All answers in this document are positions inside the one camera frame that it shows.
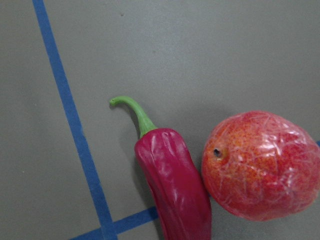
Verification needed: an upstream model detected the red chili pepper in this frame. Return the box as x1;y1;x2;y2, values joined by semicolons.
110;96;212;240

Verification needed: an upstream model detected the red pomegranate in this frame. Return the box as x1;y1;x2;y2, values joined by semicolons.
201;111;320;221

